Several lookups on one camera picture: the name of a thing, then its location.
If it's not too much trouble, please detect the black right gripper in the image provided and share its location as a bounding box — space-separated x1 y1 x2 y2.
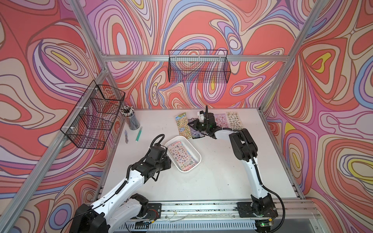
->
188 118 210 132

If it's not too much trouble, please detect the purple pink sticker sheet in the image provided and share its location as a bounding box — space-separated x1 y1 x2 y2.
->
214 113 229 128

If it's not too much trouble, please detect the dark bonbon drop sticker sheet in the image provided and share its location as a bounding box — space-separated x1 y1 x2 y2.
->
189 126 205 139

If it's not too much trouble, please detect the green panda sticker sheet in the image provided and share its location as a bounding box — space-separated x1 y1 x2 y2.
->
175 112 192 139

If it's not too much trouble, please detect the green beige sticker sheet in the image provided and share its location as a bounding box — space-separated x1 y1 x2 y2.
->
226 112 243 130

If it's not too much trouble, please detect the white plastic storage box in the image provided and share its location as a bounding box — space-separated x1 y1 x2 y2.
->
165 136 202 173

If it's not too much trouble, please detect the pink food sticker sheet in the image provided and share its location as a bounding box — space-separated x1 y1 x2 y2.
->
168 141 197 172

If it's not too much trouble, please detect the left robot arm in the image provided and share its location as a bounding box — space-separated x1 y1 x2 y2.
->
66 134 172 233

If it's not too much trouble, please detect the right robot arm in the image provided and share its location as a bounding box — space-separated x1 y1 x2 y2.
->
188 106 286 233

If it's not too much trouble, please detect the green marker pen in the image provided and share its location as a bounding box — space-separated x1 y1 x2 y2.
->
136 126 143 142

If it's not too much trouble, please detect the blue grey pen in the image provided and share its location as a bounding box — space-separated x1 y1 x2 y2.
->
124 130 129 144

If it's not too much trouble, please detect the mesh pen cup with pens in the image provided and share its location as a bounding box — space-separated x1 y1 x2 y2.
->
120 105 140 130

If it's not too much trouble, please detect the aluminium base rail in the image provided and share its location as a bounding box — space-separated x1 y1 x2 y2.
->
81 199 318 232

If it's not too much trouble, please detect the black wire basket back wall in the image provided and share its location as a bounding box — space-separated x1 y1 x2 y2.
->
168 49 231 83

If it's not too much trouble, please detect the black wire basket wall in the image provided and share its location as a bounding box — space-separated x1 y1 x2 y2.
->
60 81 125 150
168 49 231 83

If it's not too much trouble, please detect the black wire basket left wall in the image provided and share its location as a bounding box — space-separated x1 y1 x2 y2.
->
60 81 125 150

